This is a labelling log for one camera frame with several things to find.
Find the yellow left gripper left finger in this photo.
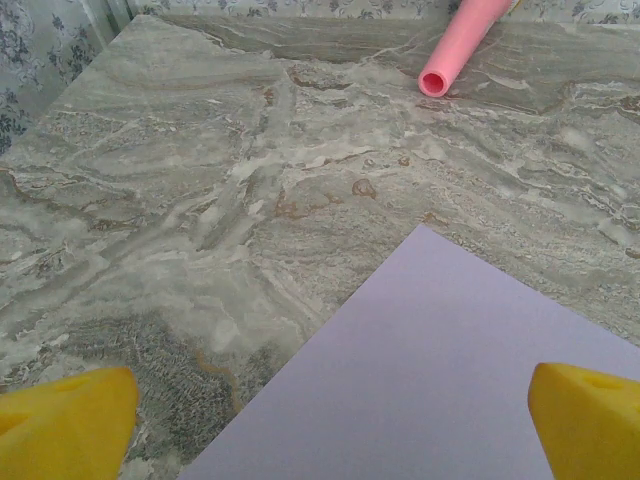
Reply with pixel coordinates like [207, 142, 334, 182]
[0, 367, 140, 480]

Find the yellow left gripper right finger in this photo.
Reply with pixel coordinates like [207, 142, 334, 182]
[528, 362, 640, 480]

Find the purple paper sheet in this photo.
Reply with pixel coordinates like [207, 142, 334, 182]
[177, 224, 640, 480]

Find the pink toy microphone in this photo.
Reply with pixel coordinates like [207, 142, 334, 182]
[417, 0, 521, 99]

